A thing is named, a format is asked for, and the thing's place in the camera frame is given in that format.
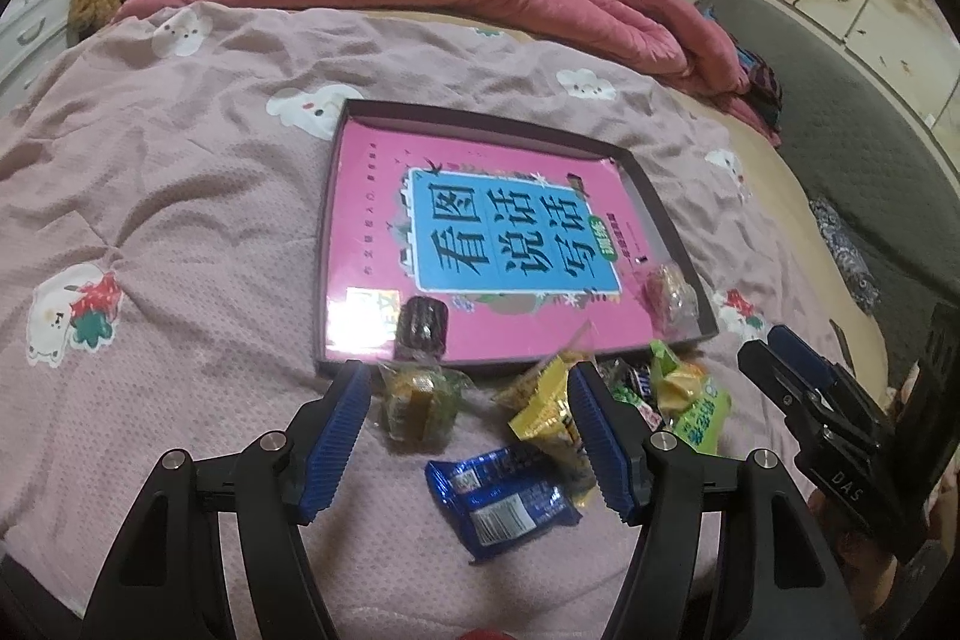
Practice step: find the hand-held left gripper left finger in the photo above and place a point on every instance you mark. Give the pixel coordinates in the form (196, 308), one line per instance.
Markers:
(337, 437)

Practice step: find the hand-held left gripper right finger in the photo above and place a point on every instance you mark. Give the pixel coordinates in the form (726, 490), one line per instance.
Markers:
(600, 445)

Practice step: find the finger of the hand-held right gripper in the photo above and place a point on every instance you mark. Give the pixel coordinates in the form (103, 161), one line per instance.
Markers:
(780, 385)
(806, 359)

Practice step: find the yellow rice cracker packet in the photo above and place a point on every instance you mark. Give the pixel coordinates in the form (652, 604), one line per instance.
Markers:
(547, 422)

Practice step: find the blue snack packet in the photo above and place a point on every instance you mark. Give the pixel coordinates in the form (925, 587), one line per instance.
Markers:
(495, 497)

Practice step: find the dark cardboard tray box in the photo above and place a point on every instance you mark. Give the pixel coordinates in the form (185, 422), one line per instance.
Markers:
(660, 212)

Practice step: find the dark chocolate bar packet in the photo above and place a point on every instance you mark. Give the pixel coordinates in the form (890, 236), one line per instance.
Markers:
(634, 389)

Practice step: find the green clear wrapped pastry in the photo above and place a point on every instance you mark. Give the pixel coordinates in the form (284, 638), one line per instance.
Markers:
(412, 404)

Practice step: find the green snack packet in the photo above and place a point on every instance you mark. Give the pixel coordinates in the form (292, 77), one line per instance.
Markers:
(694, 407)

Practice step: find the patterned grey cloth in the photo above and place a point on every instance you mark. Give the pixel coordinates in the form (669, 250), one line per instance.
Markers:
(847, 250)

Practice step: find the clear wrapped nut candy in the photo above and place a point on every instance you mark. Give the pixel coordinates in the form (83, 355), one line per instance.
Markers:
(670, 295)

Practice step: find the brown wrapped candy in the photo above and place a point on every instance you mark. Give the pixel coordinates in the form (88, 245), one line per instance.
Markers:
(421, 321)

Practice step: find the beige bed sheet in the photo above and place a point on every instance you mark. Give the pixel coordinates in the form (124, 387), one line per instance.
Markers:
(787, 197)

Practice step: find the pink book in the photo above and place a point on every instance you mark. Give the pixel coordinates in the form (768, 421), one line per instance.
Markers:
(480, 250)

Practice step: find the grey padded headboard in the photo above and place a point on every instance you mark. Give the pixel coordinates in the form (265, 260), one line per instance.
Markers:
(847, 115)

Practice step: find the printed lilac bed cover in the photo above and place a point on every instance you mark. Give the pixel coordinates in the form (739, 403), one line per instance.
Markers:
(187, 197)

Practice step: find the striped dark clothes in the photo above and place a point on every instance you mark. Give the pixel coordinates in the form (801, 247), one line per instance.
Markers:
(761, 78)

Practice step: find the white drawer cabinet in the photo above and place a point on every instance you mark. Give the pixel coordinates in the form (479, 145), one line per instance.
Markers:
(37, 18)

